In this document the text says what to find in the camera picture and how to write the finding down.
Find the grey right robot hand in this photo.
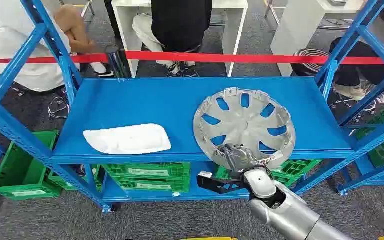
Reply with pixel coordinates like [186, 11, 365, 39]
[215, 144, 251, 177]

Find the silver plastic wheel hubcap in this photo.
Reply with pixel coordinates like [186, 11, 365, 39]
[192, 87, 297, 172]

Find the red barrier belt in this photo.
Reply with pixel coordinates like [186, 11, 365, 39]
[0, 50, 384, 66]

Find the white plastic trim panel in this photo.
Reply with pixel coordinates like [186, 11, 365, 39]
[82, 123, 172, 156]

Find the black ringed round base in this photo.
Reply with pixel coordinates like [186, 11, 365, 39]
[290, 48, 331, 78]

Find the chrome chair base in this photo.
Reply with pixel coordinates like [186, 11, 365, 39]
[330, 94, 378, 116]
[47, 95, 71, 120]

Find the white desk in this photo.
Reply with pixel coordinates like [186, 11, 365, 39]
[270, 0, 367, 77]
[111, 0, 249, 79]

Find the person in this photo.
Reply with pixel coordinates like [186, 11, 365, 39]
[132, 0, 214, 78]
[329, 0, 384, 101]
[0, 0, 96, 93]

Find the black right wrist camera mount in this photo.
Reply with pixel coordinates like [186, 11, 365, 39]
[196, 171, 247, 196]

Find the black stanchion post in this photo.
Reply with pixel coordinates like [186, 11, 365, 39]
[104, 44, 127, 79]

